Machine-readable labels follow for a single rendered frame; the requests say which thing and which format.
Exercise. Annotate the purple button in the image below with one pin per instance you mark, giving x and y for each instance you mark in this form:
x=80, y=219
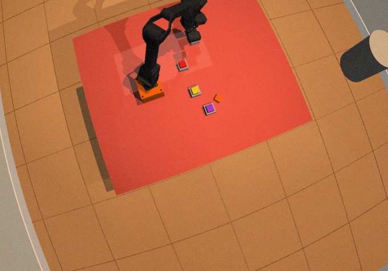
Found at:
x=209, y=109

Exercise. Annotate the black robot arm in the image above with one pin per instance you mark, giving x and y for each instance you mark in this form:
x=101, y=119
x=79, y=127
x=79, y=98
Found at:
x=153, y=36

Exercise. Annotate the yellow button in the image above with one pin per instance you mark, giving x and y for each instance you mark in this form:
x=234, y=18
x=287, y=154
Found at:
x=195, y=91

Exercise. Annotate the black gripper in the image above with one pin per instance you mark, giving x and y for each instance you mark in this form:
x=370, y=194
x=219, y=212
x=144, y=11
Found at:
x=191, y=32

